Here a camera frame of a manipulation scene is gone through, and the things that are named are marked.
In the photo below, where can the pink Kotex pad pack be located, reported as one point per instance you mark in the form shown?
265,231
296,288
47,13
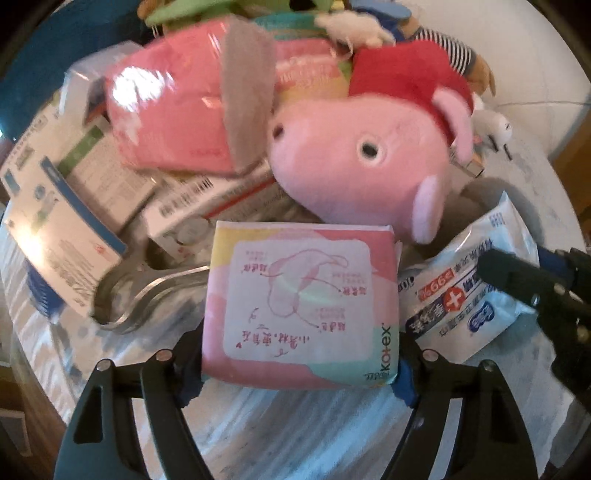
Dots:
302,306

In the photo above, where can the pink tissue pack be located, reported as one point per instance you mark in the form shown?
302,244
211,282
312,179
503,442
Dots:
197,100

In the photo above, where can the clear plastic first-aid box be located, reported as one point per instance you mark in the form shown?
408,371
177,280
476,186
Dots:
82,92

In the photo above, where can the pink pig plush red dress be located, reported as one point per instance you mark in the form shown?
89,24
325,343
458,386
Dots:
381,155

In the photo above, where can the striped shirt dog plush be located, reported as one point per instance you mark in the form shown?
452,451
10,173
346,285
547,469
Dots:
462,58

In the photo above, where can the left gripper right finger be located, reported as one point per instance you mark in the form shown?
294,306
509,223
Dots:
465,422

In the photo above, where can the blue white medicine box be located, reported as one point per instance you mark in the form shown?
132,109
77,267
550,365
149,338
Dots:
65,242

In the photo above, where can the white blue wet wipes pack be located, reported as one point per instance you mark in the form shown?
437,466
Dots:
444,304

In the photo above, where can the white sheep plush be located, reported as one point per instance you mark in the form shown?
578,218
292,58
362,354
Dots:
492,126

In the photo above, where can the small white plush toy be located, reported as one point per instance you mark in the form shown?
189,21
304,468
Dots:
357,30

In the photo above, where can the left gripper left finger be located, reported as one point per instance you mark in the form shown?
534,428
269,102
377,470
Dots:
102,439

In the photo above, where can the green frog plush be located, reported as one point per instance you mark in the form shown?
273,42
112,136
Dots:
159,12

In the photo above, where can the blue plastic storage crate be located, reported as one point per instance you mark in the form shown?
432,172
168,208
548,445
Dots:
71,33

